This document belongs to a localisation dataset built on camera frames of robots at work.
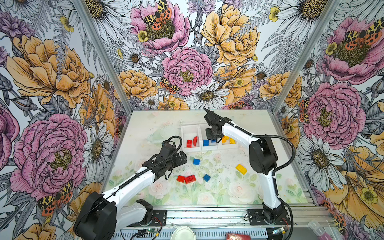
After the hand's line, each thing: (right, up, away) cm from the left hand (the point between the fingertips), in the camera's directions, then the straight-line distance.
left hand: (179, 162), depth 86 cm
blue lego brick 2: (+22, +10, +24) cm, 34 cm away
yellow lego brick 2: (+36, -5, +4) cm, 37 cm away
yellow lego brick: (+26, +14, -18) cm, 34 cm away
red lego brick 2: (+6, -10, +1) cm, 12 cm away
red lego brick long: (+9, +11, +16) cm, 22 cm away
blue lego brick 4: (+16, -9, 0) cm, 18 cm away
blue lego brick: (+16, +10, +11) cm, 22 cm away
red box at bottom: (+28, -27, -19) cm, 43 cm away
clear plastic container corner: (+66, -27, -15) cm, 73 cm away
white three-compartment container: (+4, +16, +22) cm, 28 cm away
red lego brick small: (+1, -10, +1) cm, 10 cm away
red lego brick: (+5, +9, +17) cm, 19 cm away
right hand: (+20, +13, +12) cm, 27 cm away
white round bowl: (+3, -31, -13) cm, 33 cm away
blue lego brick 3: (+10, -2, +9) cm, 13 cm away
